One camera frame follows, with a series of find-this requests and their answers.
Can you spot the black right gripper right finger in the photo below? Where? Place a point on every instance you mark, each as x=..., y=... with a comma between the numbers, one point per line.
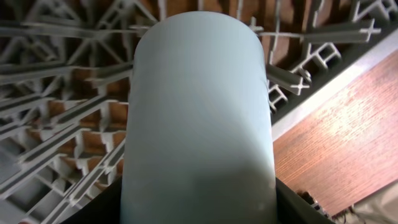
x=298, y=208

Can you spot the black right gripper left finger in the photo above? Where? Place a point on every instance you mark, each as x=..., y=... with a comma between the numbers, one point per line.
x=103, y=209

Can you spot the blue plastic cup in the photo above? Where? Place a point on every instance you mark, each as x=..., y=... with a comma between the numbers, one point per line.
x=199, y=144

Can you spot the grey dishwasher rack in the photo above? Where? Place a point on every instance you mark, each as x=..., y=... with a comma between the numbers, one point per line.
x=66, y=66

